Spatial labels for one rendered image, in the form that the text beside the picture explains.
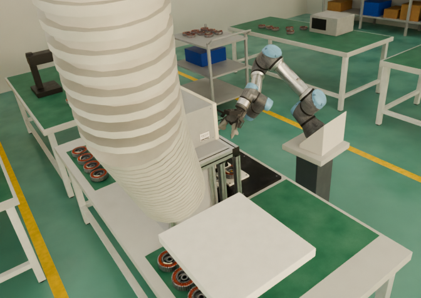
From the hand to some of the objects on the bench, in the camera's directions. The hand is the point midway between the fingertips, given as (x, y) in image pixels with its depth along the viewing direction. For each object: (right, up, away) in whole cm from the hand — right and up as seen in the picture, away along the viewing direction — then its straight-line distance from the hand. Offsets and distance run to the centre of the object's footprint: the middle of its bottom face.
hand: (223, 134), depth 215 cm
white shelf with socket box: (+4, -75, -74) cm, 106 cm away
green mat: (-57, -7, +56) cm, 80 cm away
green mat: (+17, -54, -39) cm, 69 cm away
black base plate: (-3, -23, +18) cm, 30 cm away
